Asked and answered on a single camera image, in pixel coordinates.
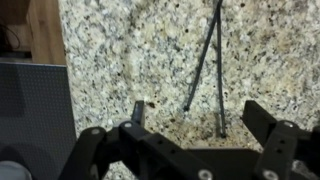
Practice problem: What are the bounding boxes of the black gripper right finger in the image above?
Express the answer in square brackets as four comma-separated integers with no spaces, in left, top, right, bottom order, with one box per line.
[242,99,320,180]

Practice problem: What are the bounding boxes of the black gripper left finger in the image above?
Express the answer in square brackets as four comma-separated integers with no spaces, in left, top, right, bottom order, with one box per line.
[59,100,214,180]

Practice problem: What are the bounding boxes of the black perforated panel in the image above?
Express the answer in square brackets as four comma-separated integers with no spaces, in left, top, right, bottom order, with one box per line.
[0,62,78,180]

